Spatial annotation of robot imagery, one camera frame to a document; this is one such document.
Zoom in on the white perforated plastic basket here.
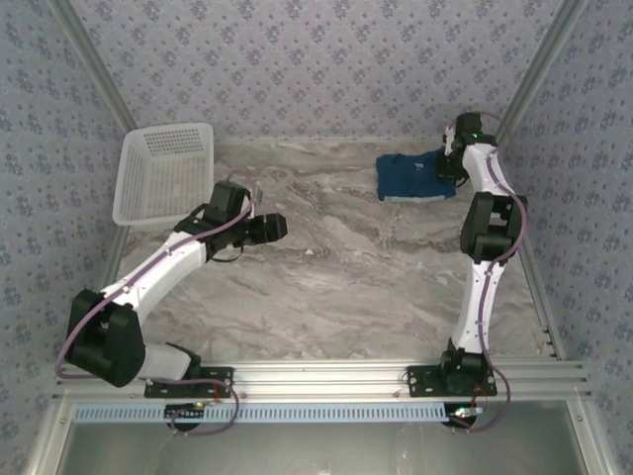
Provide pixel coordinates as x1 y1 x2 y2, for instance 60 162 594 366
112 122 215 228

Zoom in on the aluminium slotted frame beam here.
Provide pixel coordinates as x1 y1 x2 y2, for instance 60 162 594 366
53 360 592 400

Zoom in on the aluminium frame post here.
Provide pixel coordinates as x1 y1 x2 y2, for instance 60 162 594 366
489 0 589 149
46 0 149 133

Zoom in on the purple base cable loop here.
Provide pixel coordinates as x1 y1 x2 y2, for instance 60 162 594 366
447 370 511 434
147 376 241 437

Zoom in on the blue t-shirt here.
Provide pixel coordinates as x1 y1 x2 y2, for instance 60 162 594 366
374 150 459 203

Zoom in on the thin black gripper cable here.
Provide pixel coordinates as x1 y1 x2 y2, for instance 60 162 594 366
209 245 247 264

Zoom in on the small black electronics board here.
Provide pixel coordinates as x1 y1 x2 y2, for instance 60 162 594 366
164 403 207 430
446 404 485 429

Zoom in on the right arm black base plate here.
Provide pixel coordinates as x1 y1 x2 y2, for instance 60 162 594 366
406 364 498 399

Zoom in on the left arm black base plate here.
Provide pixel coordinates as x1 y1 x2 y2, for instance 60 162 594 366
143 365 234 399

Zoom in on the grey sheet metal panel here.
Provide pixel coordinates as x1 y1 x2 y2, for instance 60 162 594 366
27 400 619 475

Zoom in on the white slotted cable duct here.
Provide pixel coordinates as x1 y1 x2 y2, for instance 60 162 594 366
72 401 449 425

